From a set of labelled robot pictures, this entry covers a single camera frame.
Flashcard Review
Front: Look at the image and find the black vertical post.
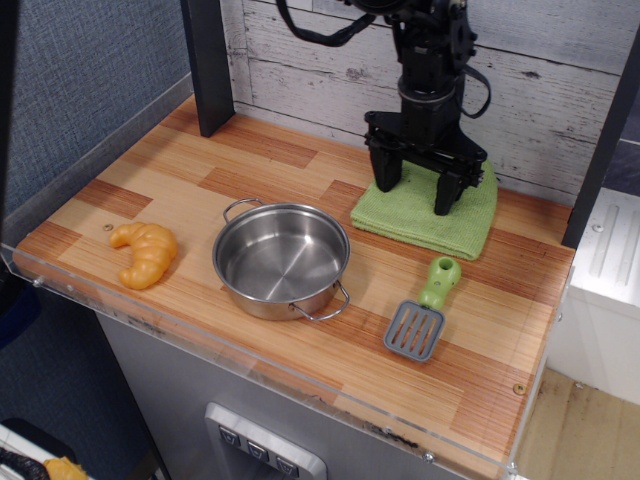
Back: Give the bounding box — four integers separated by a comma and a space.
561, 30, 639, 249
180, 0, 235, 137

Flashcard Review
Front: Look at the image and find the yellow black object bottom left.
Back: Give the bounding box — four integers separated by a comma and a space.
1, 448, 89, 480

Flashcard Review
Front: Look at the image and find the silver button control panel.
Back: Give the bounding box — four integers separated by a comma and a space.
204, 402, 328, 479

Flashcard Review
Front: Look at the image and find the stainless steel pot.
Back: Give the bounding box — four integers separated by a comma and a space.
212, 198, 351, 322

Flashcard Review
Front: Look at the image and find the clear acrylic table guard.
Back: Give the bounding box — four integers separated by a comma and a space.
8, 98, 573, 479

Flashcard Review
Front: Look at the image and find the black right vertical post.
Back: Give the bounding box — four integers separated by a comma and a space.
561, 30, 639, 249

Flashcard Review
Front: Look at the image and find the green towel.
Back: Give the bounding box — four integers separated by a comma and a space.
350, 162, 498, 261

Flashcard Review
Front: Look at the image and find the orange plastic croissant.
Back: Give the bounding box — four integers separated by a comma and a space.
109, 222, 178, 290

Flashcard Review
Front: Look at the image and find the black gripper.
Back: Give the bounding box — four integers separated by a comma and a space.
365, 95, 487, 216

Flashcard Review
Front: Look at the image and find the green grey toy spatula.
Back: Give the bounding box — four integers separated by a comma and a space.
383, 256, 462, 362

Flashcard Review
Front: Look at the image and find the black left vertical post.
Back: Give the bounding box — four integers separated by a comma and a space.
180, 0, 235, 137

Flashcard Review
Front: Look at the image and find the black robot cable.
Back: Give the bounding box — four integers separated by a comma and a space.
274, 0, 494, 120

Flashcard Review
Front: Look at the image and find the white aluminium side block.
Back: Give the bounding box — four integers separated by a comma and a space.
571, 188, 639, 307

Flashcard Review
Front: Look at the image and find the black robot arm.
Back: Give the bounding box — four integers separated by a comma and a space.
354, 1, 487, 216

